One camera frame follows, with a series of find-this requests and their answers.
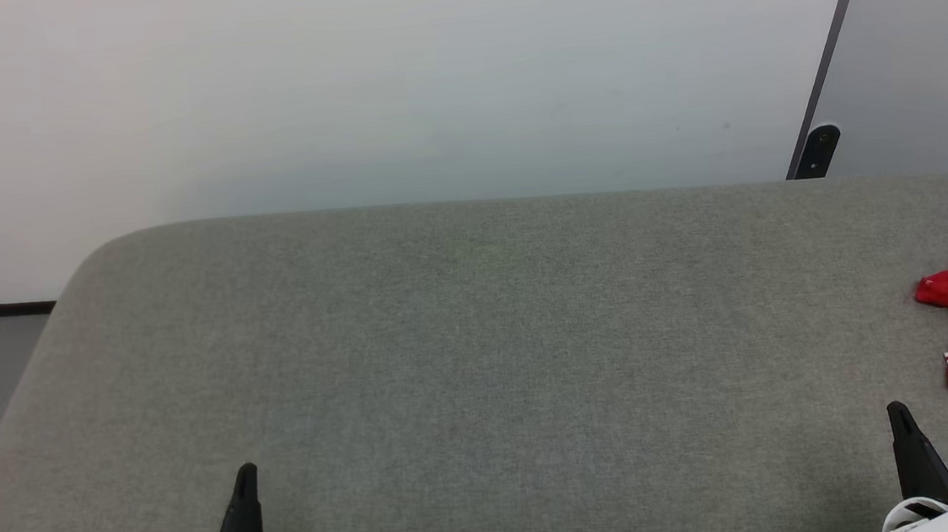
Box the grey door panel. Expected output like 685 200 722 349
787 0 948 192

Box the black oval door hinge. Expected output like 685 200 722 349
789 123 844 180

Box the black door edge strip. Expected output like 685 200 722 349
772 0 891 181

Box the right gripper white dark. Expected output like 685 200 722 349
870 397 948 532

